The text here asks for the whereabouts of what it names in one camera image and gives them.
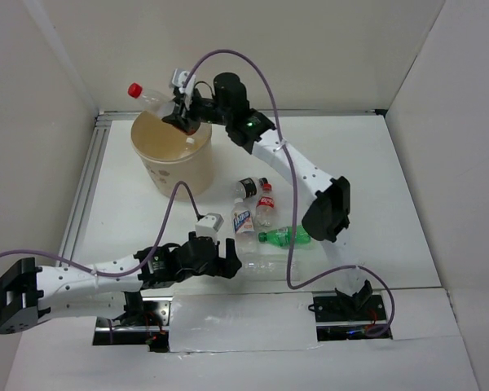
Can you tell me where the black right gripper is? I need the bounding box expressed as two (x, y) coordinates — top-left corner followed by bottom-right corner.
(161, 90), (231, 134)

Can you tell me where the large clear unlabelled bottle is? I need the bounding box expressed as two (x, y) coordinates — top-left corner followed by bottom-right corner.
(238, 254), (288, 281)

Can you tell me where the large clear bottle red label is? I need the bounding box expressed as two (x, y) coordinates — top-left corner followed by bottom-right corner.
(127, 83), (175, 120)

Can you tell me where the clear bottle blue orange label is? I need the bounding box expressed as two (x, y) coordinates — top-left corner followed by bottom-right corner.
(231, 198), (258, 254)

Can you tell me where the green plastic bottle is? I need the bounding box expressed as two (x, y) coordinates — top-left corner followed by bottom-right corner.
(258, 225), (312, 248)

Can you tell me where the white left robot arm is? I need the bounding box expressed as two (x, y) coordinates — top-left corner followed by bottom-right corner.
(0, 232), (242, 335)

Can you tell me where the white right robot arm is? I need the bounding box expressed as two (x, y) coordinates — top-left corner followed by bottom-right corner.
(158, 68), (368, 319)

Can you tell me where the beige plastic bin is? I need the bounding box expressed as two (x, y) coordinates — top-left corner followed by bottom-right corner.
(130, 112), (214, 196)

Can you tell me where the small clear bottle red label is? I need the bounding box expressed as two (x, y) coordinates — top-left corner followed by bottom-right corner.
(255, 183), (276, 227)

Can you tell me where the clear bottle black label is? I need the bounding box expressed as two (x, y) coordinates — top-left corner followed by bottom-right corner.
(234, 177), (268, 200)

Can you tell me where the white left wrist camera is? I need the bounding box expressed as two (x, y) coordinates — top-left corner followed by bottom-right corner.
(195, 213), (224, 244)

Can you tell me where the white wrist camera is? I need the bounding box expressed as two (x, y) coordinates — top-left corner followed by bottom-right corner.
(195, 213), (224, 244)
(170, 68), (196, 109)

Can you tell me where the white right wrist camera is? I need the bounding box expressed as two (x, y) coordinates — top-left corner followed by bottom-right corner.
(170, 68), (196, 109)

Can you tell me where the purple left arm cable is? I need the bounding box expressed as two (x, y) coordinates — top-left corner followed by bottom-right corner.
(0, 182), (205, 330)

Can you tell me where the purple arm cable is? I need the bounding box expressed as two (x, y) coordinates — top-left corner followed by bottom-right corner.
(183, 49), (395, 337)
(0, 182), (205, 330)

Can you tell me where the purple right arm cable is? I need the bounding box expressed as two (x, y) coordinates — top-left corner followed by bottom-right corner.
(183, 49), (395, 337)

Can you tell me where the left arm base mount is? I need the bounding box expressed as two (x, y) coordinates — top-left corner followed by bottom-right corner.
(92, 297), (172, 354)

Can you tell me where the aluminium frame rail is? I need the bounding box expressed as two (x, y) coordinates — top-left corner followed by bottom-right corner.
(59, 109), (388, 258)

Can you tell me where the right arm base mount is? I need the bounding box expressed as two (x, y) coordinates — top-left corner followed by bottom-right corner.
(307, 280), (391, 342)

